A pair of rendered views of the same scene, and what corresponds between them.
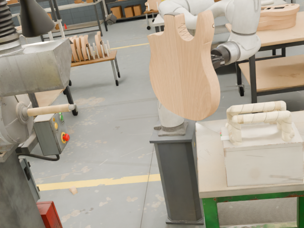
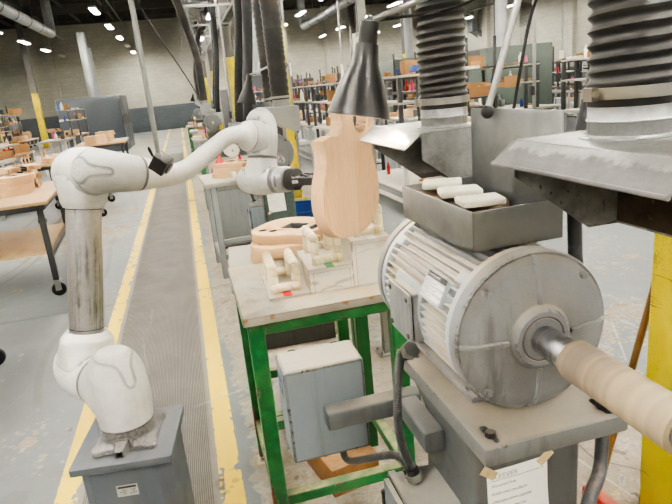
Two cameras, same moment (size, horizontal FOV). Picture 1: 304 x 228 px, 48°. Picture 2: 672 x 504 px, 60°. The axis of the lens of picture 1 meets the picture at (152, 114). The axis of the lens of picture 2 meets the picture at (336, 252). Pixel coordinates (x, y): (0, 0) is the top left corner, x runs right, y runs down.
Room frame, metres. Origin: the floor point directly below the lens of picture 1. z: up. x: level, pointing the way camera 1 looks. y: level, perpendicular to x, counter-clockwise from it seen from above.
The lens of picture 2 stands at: (1.99, 1.52, 1.63)
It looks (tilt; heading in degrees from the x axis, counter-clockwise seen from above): 16 degrees down; 247
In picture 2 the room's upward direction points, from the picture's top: 6 degrees counter-clockwise
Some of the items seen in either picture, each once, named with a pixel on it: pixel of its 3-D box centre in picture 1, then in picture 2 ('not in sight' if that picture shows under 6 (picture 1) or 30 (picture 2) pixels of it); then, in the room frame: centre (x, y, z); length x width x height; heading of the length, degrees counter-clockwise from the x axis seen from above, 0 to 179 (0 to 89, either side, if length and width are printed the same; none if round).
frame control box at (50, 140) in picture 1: (39, 140); (345, 426); (1.62, 0.60, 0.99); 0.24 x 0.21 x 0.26; 80
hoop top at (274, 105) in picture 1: (257, 107); not in sight; (1.11, -0.38, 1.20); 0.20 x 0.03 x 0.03; 78
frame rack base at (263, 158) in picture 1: (260, 154); (362, 252); (1.08, -0.37, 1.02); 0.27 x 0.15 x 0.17; 79
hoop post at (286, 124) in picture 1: (286, 127); not in sight; (1.01, -0.45, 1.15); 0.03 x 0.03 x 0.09
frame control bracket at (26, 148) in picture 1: (33, 140); (372, 407); (1.56, 0.61, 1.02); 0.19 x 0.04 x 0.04; 170
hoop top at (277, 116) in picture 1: (260, 117); not in sight; (1.03, -0.36, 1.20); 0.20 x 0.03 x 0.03; 78
